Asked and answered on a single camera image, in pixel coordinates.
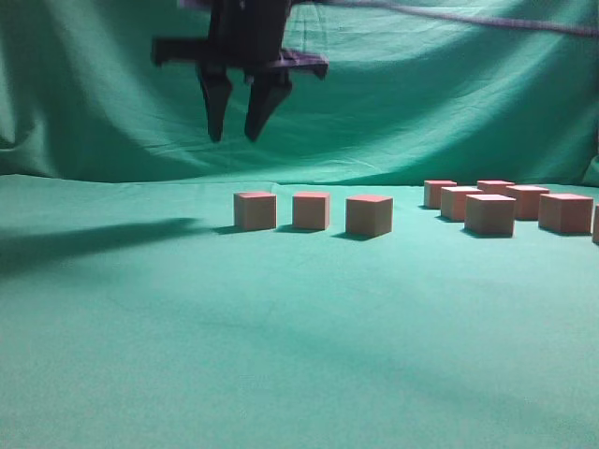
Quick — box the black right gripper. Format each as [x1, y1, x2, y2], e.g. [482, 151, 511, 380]
[152, 0, 329, 142]

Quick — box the pink cube column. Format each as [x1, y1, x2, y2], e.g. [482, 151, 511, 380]
[423, 180, 458, 210]
[440, 186, 483, 222]
[476, 180, 515, 196]
[505, 185, 550, 221]
[464, 194, 516, 237]
[345, 195, 394, 238]
[592, 204, 599, 245]
[233, 192, 277, 231]
[538, 194, 593, 235]
[292, 192, 330, 230]

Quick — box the green cloth backdrop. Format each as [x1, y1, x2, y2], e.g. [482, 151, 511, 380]
[1, 1, 598, 448]

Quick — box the black cable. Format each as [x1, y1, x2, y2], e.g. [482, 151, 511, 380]
[322, 0, 599, 39]

